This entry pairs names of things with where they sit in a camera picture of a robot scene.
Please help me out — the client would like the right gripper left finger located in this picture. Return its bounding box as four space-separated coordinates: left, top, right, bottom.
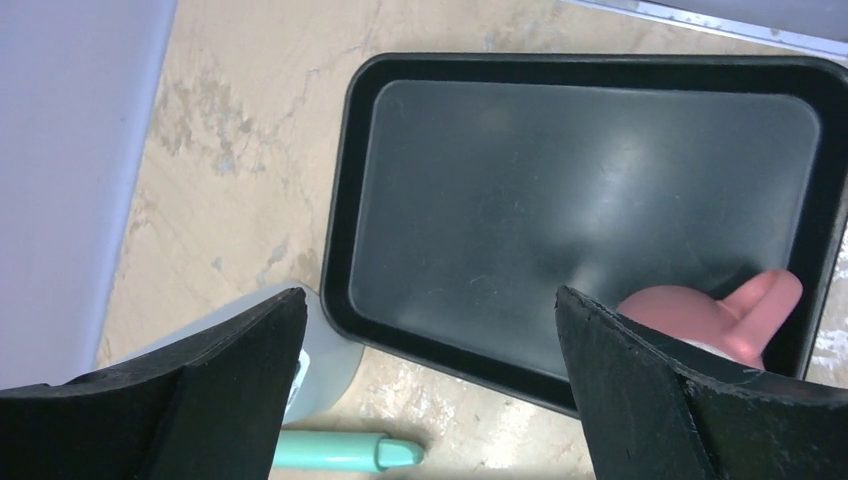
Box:
1 287 307 479

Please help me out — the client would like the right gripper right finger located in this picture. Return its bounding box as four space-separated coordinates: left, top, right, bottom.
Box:
555 286 847 479

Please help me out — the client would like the pink mug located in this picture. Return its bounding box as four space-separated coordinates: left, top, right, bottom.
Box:
617 269 803 370

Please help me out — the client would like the black tray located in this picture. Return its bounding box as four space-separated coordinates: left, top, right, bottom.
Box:
320 52 847 415

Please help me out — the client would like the green toy microphone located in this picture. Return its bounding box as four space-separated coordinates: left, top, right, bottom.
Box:
272 430 425 473

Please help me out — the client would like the aluminium frame rail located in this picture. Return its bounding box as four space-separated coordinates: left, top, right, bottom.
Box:
580 0 847 65

